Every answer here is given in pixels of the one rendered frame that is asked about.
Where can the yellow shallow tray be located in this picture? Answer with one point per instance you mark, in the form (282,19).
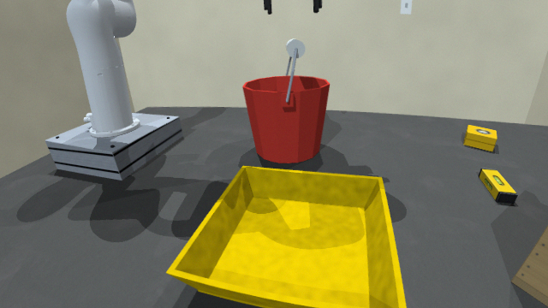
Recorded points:
(308,235)

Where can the yellow spirit level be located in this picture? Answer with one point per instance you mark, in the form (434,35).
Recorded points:
(498,187)

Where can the brown wooden crate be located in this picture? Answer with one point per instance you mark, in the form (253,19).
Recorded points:
(532,276)

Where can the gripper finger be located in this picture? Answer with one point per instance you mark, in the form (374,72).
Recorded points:
(317,4)
(267,6)

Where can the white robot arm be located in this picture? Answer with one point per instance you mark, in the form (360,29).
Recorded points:
(92,24)

